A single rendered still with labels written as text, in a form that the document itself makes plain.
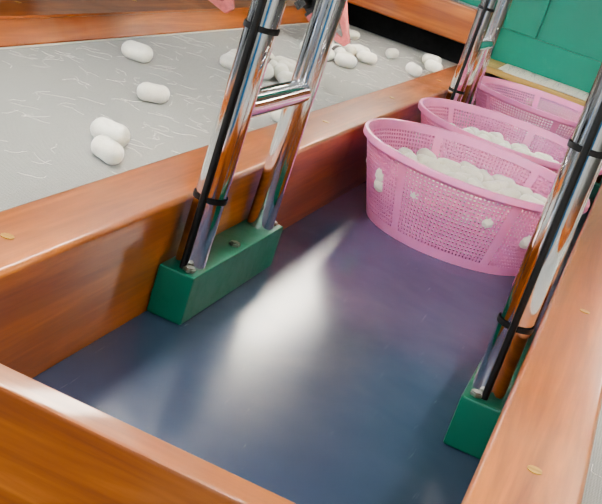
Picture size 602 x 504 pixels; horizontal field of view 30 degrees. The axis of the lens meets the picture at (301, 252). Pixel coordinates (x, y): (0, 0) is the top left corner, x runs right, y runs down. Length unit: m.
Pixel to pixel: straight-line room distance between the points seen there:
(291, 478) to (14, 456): 0.19
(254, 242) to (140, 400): 0.26
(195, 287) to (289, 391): 0.11
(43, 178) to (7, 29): 0.43
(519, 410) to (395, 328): 0.32
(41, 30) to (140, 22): 0.25
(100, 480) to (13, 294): 0.14
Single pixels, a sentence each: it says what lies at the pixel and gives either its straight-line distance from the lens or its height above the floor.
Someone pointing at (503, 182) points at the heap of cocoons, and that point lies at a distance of 1.37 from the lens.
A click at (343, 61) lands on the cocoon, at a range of 1.81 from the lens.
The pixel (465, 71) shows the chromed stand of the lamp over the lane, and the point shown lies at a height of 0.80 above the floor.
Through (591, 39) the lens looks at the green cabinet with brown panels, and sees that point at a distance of 2.30.
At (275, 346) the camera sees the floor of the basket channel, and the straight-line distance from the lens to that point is 0.86.
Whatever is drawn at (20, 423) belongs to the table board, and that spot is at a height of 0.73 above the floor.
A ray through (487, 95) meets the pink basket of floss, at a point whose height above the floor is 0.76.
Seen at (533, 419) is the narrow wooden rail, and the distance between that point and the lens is 0.67.
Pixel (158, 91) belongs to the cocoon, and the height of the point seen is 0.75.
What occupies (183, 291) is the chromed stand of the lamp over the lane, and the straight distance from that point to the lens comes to 0.84.
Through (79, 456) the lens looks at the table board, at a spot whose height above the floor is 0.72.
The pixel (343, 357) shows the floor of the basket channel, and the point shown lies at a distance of 0.88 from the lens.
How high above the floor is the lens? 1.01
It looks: 18 degrees down
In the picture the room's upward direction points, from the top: 18 degrees clockwise
